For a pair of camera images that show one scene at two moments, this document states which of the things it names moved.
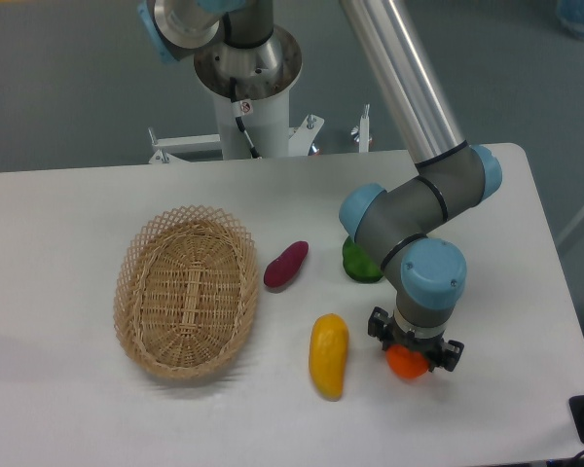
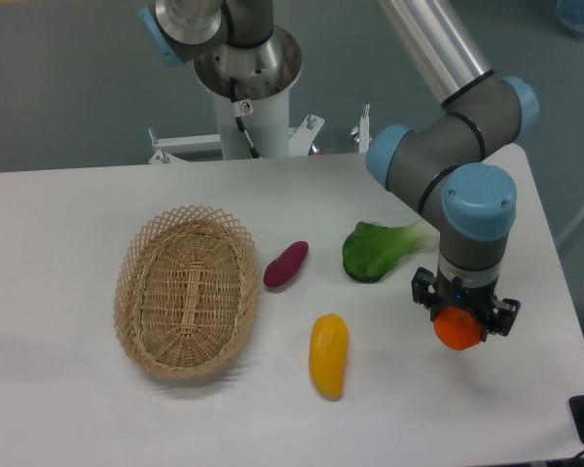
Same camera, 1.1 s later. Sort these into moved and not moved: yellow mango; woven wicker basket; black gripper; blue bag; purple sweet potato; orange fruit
Moved: black gripper; orange fruit
Not moved: woven wicker basket; purple sweet potato; blue bag; yellow mango
